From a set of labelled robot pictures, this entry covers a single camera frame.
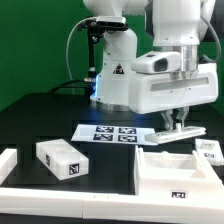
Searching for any white cabinet body box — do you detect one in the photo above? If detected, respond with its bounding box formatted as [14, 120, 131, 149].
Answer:
[134, 147, 224, 200]

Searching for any black cable bundle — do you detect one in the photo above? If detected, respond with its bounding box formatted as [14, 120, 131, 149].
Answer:
[47, 79, 98, 95]

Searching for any white cabinet top block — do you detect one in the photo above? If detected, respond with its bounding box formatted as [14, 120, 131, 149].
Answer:
[36, 139, 89, 180]

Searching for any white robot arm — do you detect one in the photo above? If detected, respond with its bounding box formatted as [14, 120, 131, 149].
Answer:
[83, 0, 218, 130]

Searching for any white door panel with tags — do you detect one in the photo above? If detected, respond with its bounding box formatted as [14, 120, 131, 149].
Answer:
[145, 126, 206, 144]

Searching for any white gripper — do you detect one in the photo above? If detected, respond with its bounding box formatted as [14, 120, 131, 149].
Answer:
[128, 63, 218, 130]

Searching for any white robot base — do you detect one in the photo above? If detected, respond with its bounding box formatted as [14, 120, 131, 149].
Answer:
[90, 29, 138, 111]

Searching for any grey cable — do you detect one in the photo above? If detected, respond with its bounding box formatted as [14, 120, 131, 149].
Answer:
[65, 17, 92, 96]

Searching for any black camera on stand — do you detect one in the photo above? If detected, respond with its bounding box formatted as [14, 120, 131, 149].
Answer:
[78, 16, 128, 33]

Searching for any white obstacle fence left piece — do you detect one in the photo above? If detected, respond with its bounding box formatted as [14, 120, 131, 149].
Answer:
[0, 148, 17, 185]

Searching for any white obstacle fence front bar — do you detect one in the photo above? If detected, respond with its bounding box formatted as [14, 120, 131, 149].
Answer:
[0, 187, 224, 224]

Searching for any white sheet with tags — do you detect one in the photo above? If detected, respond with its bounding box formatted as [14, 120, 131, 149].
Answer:
[71, 124, 155, 145]

